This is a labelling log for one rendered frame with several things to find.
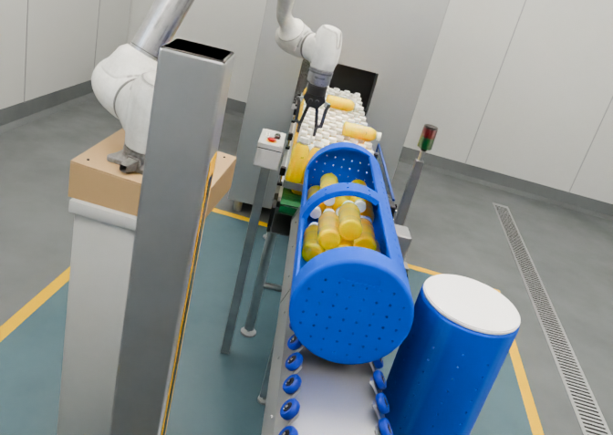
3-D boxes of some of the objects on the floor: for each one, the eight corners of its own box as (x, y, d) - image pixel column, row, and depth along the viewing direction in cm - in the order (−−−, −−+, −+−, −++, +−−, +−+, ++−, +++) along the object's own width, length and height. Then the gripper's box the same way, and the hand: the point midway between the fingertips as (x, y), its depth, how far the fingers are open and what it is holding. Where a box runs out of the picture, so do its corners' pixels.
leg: (256, 403, 249) (287, 284, 224) (257, 394, 254) (288, 275, 229) (269, 406, 249) (302, 286, 224) (270, 397, 255) (303, 279, 230)
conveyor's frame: (230, 376, 261) (270, 200, 225) (265, 222, 411) (294, 102, 376) (331, 397, 264) (388, 227, 228) (330, 237, 414) (364, 119, 379)
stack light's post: (350, 357, 294) (416, 160, 250) (349, 352, 297) (414, 158, 254) (358, 358, 294) (424, 162, 250) (357, 354, 298) (423, 160, 254)
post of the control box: (220, 352, 273) (262, 160, 234) (222, 347, 277) (263, 157, 238) (228, 354, 274) (272, 162, 234) (229, 349, 277) (273, 160, 238)
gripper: (296, 80, 210) (282, 140, 219) (339, 90, 211) (324, 150, 220) (296, 76, 217) (283, 135, 226) (339, 87, 218) (324, 144, 227)
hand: (306, 134), depth 222 cm, fingers closed on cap, 4 cm apart
